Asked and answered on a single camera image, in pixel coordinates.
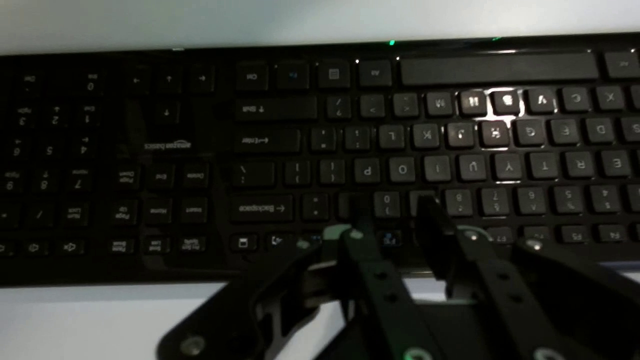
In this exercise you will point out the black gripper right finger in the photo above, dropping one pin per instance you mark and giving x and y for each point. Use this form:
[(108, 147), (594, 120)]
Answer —
[(552, 306)]

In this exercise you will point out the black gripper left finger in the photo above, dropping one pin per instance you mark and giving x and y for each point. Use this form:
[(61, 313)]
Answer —
[(332, 313)]

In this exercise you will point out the black computer keyboard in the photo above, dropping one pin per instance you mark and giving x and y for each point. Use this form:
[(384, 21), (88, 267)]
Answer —
[(200, 153)]

